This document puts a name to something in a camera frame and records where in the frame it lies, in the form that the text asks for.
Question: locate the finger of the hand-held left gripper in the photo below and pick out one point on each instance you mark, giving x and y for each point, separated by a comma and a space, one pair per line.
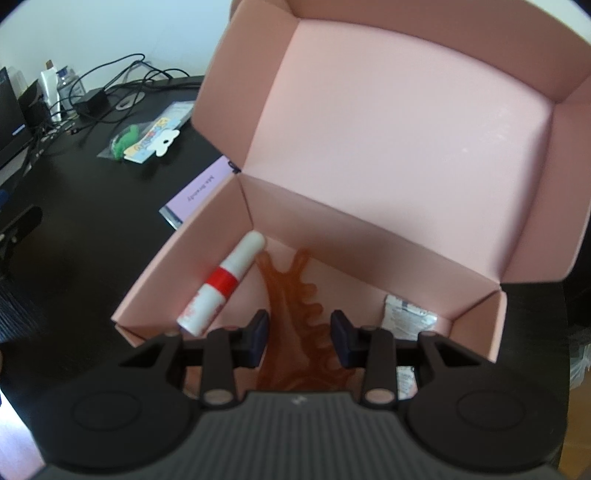
23, 220

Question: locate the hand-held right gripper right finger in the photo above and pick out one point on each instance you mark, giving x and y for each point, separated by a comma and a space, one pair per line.
344, 334

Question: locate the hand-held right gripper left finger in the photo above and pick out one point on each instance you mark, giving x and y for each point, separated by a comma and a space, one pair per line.
258, 334

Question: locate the red comb-shaped scraper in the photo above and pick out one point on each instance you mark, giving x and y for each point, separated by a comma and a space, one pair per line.
284, 295

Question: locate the white tube with red band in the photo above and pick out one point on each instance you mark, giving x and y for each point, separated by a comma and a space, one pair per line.
221, 281

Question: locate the green toy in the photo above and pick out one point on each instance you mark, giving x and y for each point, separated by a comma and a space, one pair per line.
124, 138
161, 138

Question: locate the pink hand cream tube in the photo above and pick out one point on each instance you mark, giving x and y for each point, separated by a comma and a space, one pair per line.
203, 184

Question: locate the pink cardboard box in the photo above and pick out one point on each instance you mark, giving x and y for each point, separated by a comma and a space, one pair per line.
392, 138

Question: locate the black desktop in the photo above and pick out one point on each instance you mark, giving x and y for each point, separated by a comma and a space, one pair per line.
92, 230

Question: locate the white sachet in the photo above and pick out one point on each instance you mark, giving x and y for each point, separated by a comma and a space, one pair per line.
406, 318
406, 383

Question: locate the black laptop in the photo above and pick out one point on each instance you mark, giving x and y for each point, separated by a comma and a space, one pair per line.
11, 115

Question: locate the small black device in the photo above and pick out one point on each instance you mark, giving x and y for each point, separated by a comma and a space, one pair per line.
34, 104

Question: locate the white tube with gold cap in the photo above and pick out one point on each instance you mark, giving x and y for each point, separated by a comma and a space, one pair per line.
48, 87

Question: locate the clear bottle with white label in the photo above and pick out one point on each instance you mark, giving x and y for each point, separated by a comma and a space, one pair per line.
69, 85

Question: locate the clear plastic bag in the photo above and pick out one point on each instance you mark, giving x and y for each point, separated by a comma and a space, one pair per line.
582, 364

